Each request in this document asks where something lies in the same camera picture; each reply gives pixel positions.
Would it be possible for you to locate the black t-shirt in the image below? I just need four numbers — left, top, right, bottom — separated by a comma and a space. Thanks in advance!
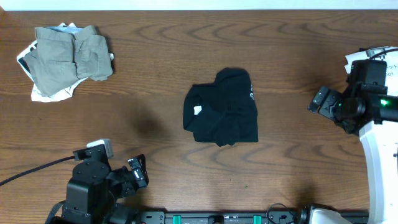
183, 68, 259, 147

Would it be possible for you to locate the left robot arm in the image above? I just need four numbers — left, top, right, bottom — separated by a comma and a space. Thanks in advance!
45, 144, 149, 224

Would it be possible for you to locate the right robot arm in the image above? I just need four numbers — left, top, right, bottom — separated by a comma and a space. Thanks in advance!
308, 86, 397, 223

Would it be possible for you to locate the white printed garment under khaki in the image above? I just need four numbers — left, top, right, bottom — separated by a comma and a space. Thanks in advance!
16, 22, 115, 103

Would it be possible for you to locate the khaki folded shirt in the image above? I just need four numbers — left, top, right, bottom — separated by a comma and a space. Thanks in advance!
24, 25, 114, 98

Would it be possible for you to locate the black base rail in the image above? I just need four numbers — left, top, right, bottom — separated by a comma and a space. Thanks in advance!
137, 208, 309, 224

